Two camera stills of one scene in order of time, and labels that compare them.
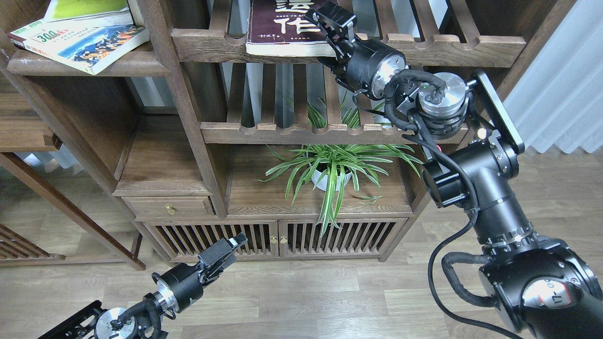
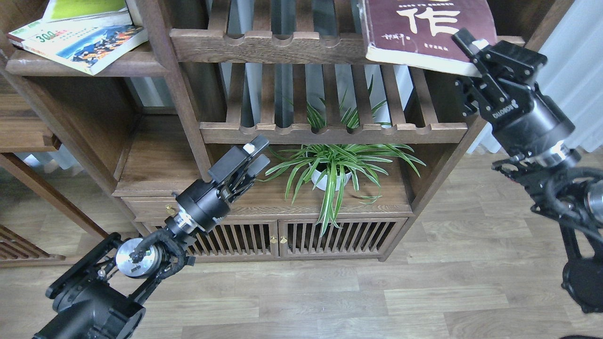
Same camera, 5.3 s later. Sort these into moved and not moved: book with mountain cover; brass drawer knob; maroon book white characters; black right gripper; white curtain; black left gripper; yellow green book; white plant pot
Moved: maroon book white characters; black left gripper; black right gripper
Not moved: book with mountain cover; brass drawer knob; white plant pot; white curtain; yellow green book
